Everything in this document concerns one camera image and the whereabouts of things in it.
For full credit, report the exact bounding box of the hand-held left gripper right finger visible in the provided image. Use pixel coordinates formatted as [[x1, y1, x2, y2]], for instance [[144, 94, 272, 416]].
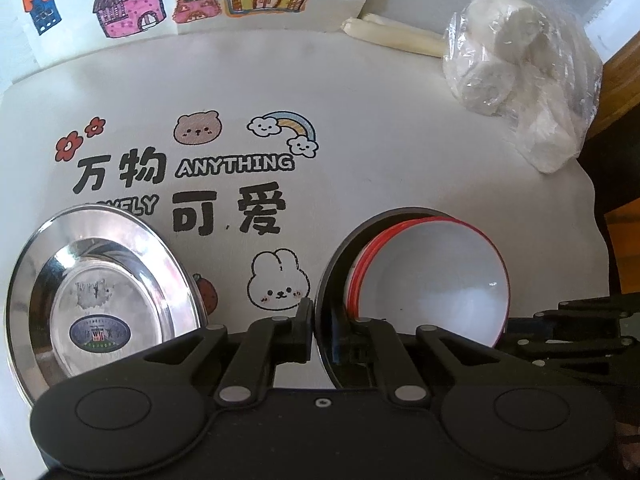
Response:
[[330, 305, 507, 407]]

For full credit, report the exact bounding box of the steel plate with oval sticker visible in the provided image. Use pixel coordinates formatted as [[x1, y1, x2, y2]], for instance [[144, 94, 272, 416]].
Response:
[[5, 205, 201, 406]]

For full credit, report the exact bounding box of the white bowl with red rim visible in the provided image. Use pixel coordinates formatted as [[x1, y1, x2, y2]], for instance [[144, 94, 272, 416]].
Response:
[[356, 220, 511, 350]]

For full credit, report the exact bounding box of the white printed tablecloth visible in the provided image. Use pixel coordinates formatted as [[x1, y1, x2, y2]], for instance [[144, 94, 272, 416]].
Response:
[[0, 24, 615, 411]]

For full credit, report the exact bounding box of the plastic bag of white rolls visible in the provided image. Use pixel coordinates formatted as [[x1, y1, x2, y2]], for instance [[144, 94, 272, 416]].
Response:
[[441, 0, 607, 175]]

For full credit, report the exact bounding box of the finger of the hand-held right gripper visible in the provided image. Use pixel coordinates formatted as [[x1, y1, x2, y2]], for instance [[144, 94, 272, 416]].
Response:
[[532, 294, 640, 335], [499, 331, 640, 387]]

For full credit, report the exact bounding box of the brown wooden furniture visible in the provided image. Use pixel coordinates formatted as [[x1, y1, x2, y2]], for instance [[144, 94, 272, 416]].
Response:
[[580, 25, 640, 301]]

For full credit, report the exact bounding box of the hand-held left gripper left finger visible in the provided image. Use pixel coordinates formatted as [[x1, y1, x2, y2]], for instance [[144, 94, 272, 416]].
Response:
[[132, 297, 314, 407]]

